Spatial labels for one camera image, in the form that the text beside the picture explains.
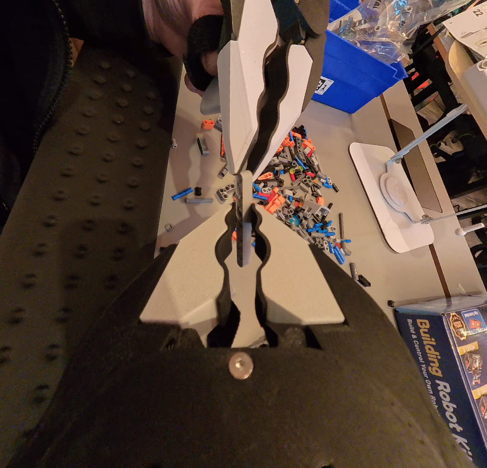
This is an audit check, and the person's torso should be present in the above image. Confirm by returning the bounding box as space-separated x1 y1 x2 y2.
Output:
0 0 75 229

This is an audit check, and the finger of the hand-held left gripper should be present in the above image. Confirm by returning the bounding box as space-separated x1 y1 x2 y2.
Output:
217 0 278 174
247 29 328 179

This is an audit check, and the clear plastic parts bag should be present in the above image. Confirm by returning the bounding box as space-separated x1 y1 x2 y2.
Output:
329 0 478 63

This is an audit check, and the white stand base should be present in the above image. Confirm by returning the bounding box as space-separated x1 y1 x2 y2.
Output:
349 38 487 254

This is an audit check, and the blue robot kit box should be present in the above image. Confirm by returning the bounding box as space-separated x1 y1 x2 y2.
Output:
394 294 487 468

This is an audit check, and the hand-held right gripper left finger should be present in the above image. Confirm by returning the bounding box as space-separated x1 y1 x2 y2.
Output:
139 204 241 349

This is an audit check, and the black dimpled pad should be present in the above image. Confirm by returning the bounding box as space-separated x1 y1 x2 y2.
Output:
0 44 184 468

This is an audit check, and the person's left hand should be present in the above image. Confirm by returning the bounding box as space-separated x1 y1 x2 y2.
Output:
142 0 225 95

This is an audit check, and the instruction booklet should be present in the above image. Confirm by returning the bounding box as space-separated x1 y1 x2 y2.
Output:
443 0 487 58

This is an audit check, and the pile of building pieces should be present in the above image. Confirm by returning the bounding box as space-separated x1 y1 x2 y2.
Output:
251 124 352 267

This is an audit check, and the person's left forearm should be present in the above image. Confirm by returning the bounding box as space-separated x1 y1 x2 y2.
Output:
57 0 153 48

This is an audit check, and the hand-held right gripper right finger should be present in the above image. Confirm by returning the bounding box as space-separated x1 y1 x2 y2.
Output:
250 204 347 348

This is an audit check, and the grey L beam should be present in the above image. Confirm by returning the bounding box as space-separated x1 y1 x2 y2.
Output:
216 184 238 205

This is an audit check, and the long grey holed beam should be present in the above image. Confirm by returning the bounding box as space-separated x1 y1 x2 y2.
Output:
233 171 255 268

